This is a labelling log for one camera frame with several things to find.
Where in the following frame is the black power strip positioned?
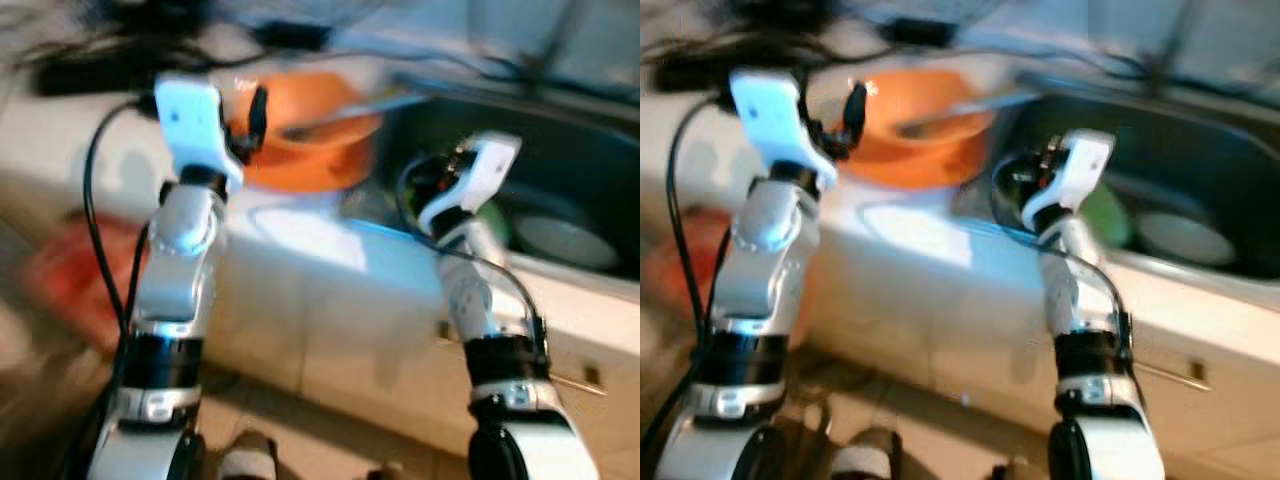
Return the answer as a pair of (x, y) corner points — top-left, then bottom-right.
(35, 45), (201, 96)
(650, 45), (801, 91)

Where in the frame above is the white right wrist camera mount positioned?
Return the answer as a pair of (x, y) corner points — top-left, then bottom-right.
(1020, 128), (1116, 231)
(415, 132), (523, 233)

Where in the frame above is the orange plastic bowl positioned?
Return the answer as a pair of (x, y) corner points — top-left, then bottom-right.
(232, 70), (386, 161)
(840, 68), (1001, 161)

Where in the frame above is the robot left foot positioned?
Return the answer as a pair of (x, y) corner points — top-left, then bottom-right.
(832, 430), (901, 480)
(218, 430), (279, 480)

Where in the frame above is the orange plastic bag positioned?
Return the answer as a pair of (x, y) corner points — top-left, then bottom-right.
(20, 215), (151, 351)
(645, 205), (741, 341)

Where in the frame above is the thin chrome sink faucet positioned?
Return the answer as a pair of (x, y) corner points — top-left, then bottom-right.
(520, 0), (591, 91)
(1140, 0), (1201, 86)

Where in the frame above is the white bowl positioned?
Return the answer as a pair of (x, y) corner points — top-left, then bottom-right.
(1135, 208), (1241, 269)
(512, 212), (621, 273)

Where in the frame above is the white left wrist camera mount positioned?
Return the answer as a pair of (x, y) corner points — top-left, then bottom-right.
(728, 68), (839, 191)
(155, 75), (246, 191)

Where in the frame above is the black power adapter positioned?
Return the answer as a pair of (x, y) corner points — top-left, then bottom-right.
(880, 18), (951, 49)
(255, 20), (331, 51)

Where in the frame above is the stainless steel sink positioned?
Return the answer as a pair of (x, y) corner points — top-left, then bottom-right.
(955, 70), (1280, 291)
(340, 70), (641, 291)

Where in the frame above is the silver metal utensil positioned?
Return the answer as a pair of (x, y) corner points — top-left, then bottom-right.
(895, 90), (1041, 139)
(280, 92), (431, 139)

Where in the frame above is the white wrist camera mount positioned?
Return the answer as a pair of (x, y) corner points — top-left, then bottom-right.
(1020, 128), (1116, 231)
(728, 68), (839, 191)
(155, 75), (246, 191)
(415, 132), (523, 233)

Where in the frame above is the green plate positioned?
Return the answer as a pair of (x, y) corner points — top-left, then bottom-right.
(475, 200), (516, 251)
(1085, 185), (1136, 251)

